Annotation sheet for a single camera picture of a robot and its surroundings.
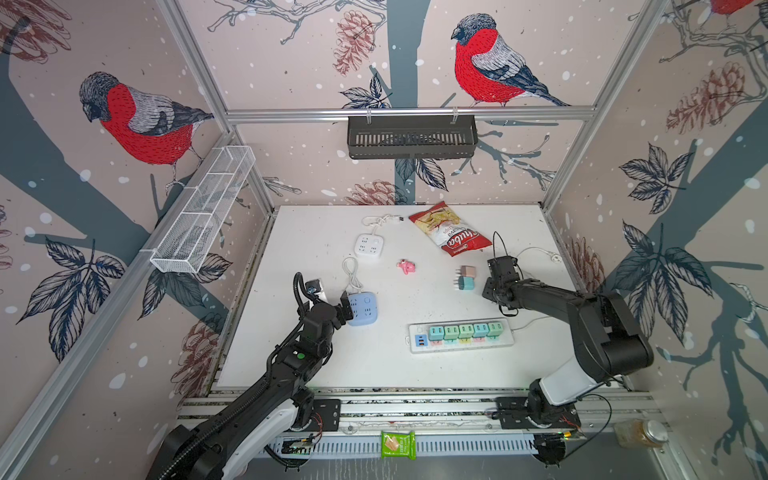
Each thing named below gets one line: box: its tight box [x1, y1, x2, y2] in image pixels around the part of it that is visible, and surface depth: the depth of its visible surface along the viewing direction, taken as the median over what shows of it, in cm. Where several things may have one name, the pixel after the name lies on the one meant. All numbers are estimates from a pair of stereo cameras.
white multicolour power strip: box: [406, 318, 515, 354], surface depth 85 cm
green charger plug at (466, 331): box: [458, 324, 474, 341], surface depth 83 cm
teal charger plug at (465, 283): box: [453, 276, 475, 291], surface depth 99 cm
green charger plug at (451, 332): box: [444, 325, 459, 342], surface depth 83 cm
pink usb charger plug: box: [455, 265, 476, 277], surface depth 102 cm
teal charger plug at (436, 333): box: [428, 326, 444, 341], surface depth 83 cm
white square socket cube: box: [354, 233, 384, 257], surface depth 109 cm
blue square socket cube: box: [347, 292, 378, 326], surface depth 92 cm
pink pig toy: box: [396, 259, 416, 275], surface depth 103 cm
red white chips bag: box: [408, 201, 493, 257], surface depth 108 cm
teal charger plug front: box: [472, 323, 489, 339], surface depth 83 cm
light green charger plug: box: [486, 322, 504, 339], surface depth 83 cm
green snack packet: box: [380, 430, 417, 461], surface depth 70 cm
